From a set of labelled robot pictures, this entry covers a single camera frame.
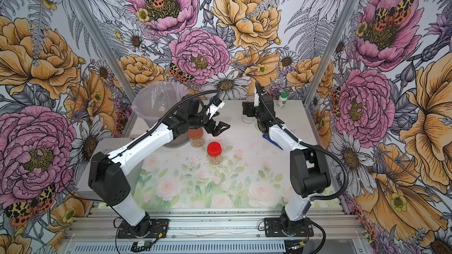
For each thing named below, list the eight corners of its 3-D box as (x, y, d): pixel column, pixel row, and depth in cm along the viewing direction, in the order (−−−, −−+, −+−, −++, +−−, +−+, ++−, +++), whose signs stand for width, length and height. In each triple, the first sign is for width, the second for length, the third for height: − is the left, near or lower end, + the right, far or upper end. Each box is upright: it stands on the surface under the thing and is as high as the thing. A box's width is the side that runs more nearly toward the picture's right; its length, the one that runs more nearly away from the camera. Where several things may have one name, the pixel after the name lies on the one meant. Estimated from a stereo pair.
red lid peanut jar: (209, 164, 95) (206, 153, 85) (210, 153, 99) (207, 141, 89) (221, 164, 95) (220, 153, 85) (221, 153, 99) (221, 141, 89)
